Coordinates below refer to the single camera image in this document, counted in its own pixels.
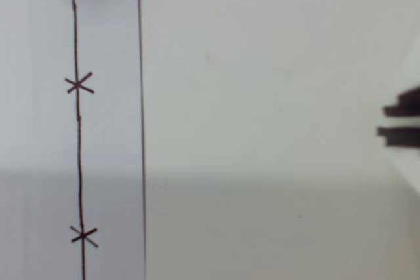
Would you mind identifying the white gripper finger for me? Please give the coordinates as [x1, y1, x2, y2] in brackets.
[382, 39, 420, 118]
[376, 126, 420, 196]

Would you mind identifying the white paper sheet with markings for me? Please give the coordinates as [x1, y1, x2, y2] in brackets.
[0, 0, 147, 280]

